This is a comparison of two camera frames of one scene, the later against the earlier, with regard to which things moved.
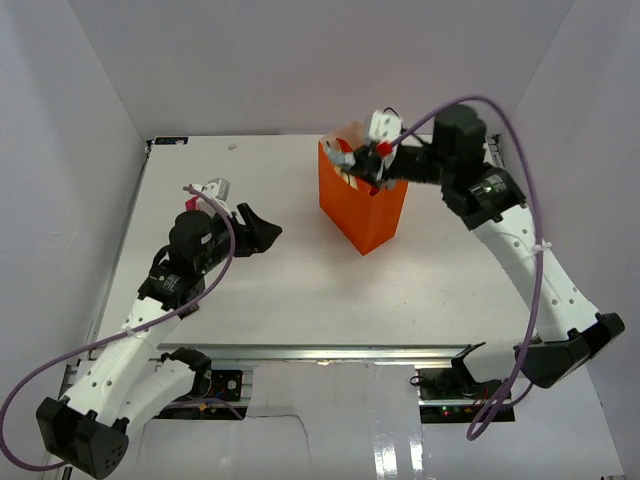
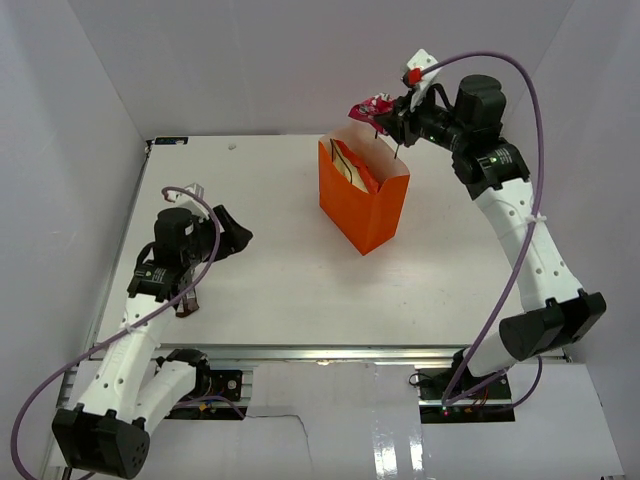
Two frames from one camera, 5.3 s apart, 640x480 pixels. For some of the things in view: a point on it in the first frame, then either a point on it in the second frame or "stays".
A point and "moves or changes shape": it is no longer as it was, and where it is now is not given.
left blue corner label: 169,140 stays
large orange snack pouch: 351,179 stays
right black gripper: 368,170 -> 401,122
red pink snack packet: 191,204 moves or changes shape
